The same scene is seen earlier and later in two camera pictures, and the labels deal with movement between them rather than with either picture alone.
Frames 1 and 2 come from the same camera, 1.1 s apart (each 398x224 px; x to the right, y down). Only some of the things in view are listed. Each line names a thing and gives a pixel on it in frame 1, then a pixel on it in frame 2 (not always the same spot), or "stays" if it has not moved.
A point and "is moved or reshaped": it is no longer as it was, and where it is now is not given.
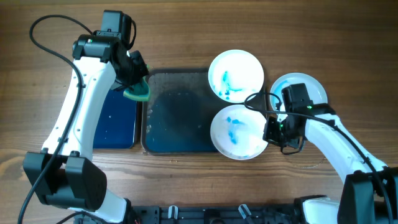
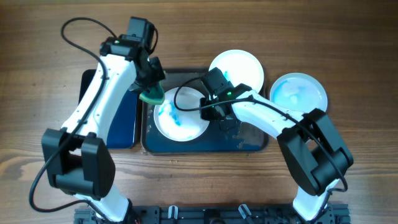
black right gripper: [270, 136] to [206, 114]
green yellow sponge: [140, 91] is moved or reshaped
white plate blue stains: [315, 90] stays
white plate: [236, 74] stays
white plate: [237, 132] to [176, 124]
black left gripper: [142, 70] to [158, 73]
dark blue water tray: [116, 122] stays
